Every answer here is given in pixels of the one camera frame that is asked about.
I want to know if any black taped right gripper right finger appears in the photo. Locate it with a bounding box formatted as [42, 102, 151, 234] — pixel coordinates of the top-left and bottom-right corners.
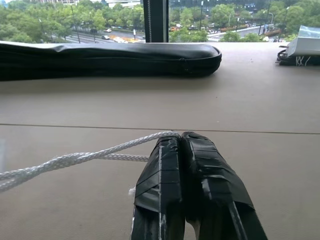
[180, 131, 269, 240]

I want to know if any white and silver box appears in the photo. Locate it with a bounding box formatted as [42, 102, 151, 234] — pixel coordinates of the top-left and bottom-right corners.
[284, 24, 320, 67]

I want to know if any black window frame post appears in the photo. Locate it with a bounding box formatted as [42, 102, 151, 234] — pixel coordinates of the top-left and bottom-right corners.
[143, 0, 171, 44]

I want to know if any long black zippered case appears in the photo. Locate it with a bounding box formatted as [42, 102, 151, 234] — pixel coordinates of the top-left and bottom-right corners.
[0, 41, 223, 82]

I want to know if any white braided drawstring cord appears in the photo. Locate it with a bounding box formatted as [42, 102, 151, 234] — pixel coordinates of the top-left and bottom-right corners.
[0, 131, 181, 201]

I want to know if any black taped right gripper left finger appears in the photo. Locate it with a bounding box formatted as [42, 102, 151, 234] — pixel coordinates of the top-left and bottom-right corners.
[130, 135, 186, 240]

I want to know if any black coiled cable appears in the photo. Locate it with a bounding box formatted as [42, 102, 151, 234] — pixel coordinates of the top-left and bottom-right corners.
[275, 45, 298, 66]

